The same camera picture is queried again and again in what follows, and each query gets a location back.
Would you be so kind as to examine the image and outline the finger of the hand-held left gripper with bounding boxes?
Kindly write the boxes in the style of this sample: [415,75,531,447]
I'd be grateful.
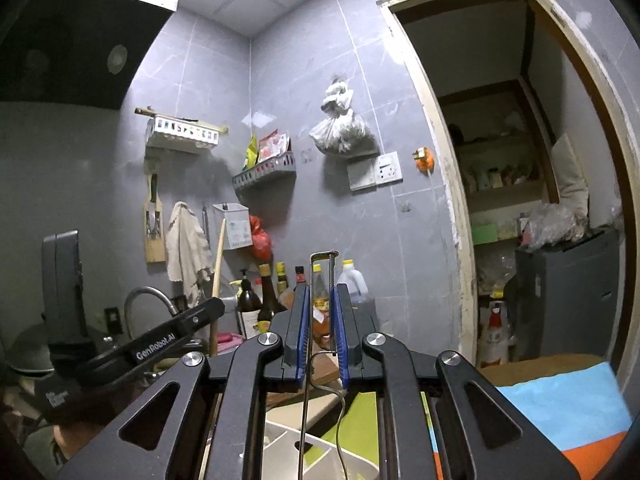
[169,297,226,348]

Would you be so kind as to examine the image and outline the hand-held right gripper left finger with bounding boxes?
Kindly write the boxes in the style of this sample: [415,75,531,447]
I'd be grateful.
[57,285,313,480]

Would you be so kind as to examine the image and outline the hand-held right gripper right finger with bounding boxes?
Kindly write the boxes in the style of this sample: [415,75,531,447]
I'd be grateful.
[334,282,583,480]

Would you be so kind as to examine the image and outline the metal wire utensil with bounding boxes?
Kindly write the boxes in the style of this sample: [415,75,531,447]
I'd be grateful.
[297,250,348,480]

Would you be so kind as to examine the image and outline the white plastic utensil holder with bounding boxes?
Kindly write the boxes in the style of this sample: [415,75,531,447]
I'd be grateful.
[260,407,383,480]

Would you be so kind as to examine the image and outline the person's left hand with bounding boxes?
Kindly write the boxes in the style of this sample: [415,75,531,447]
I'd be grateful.
[51,396,137,465]

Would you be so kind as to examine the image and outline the wooden cutting board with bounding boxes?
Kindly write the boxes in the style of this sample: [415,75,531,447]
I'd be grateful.
[265,350,346,428]

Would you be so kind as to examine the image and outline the wooden rolling pin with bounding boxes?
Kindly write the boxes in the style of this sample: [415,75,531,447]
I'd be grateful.
[207,219,228,358]

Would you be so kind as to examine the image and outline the pink dish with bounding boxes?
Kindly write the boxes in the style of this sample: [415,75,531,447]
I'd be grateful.
[217,332,246,356]

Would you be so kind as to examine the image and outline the clear yellow cap bottle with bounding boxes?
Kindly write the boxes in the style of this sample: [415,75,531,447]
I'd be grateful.
[312,260,333,351]

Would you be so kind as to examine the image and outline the dark wine bottle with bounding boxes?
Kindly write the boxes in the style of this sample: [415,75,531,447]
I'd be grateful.
[256,263,288,338]

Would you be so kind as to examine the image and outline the large soy sauce jug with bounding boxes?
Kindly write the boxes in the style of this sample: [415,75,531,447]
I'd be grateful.
[336,259,375,306]

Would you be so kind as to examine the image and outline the yellow cap sauce bottle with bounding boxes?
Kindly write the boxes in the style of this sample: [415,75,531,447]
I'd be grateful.
[275,261,296,311]

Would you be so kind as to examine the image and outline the metal faucet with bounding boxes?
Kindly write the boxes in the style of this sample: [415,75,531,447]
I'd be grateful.
[122,286,178,341]

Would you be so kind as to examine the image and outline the dark wok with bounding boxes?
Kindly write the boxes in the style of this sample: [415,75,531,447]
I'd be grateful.
[7,322,56,376]

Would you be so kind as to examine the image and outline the beige hanging towel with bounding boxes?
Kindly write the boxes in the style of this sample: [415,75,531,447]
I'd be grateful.
[166,201,213,306]

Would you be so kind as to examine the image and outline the red plastic bag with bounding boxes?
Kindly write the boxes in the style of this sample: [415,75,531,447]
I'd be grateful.
[248,215,273,262]

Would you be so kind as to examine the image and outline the red cap floor bottle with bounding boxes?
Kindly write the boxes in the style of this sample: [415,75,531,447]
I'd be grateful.
[477,300,511,368]

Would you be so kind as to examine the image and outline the green box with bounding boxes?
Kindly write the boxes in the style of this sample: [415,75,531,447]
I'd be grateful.
[472,222,498,246]

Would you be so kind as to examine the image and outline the red snack packet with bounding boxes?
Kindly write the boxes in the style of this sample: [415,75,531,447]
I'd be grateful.
[257,130,292,165]

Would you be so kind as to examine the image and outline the white plastic bags bundle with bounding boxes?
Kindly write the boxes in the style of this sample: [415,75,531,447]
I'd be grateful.
[308,76,378,157]

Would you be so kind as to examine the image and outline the wooden pantry shelf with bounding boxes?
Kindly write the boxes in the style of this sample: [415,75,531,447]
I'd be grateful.
[440,80,556,261]

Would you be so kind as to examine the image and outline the grey cabinet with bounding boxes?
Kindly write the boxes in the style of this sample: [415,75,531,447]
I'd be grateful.
[515,230,623,361]

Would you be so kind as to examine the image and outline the colourful striped mat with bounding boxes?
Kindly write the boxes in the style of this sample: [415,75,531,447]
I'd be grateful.
[305,360,633,480]

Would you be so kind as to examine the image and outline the clear plastic bag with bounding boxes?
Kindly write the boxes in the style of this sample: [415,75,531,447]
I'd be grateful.
[520,202,591,251]

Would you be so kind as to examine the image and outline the black range hood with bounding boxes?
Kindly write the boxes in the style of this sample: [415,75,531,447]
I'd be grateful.
[0,0,180,110]

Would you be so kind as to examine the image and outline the white wall box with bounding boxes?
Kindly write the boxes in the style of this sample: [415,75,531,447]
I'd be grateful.
[212,202,253,251]

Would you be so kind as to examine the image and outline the grey wall basket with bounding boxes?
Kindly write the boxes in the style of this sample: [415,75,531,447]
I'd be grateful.
[231,152,297,193]

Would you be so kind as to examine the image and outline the grey wall switch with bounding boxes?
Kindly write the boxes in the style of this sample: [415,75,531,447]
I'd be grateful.
[347,160,377,192]

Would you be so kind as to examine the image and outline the white wall socket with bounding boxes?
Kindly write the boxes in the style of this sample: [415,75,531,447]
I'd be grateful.
[375,151,403,185]

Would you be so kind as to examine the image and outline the white wall basket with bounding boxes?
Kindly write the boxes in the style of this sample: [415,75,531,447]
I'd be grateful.
[145,115,221,153]

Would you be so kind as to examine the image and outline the wooden door frame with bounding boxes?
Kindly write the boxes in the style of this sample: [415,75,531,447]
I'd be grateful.
[377,0,636,391]

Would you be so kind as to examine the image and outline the orange wall hook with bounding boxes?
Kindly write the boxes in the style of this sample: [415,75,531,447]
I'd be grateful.
[412,146,435,173]

